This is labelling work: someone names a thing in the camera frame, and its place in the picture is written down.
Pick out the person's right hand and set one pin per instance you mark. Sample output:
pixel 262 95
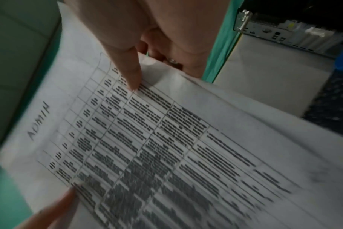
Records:
pixel 171 24

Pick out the person's left hand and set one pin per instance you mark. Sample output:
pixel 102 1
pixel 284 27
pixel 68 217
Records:
pixel 51 212

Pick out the printed table paper sheet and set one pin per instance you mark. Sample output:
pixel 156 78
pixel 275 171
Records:
pixel 149 156

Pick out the green file folder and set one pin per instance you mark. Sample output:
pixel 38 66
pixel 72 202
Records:
pixel 223 44

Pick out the black desktop computer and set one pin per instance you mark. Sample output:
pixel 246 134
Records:
pixel 290 29

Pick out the dark dotted mat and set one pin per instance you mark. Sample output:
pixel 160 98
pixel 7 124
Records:
pixel 331 100

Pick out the silver metal bracket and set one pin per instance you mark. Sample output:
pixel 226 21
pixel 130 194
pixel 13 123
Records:
pixel 243 20

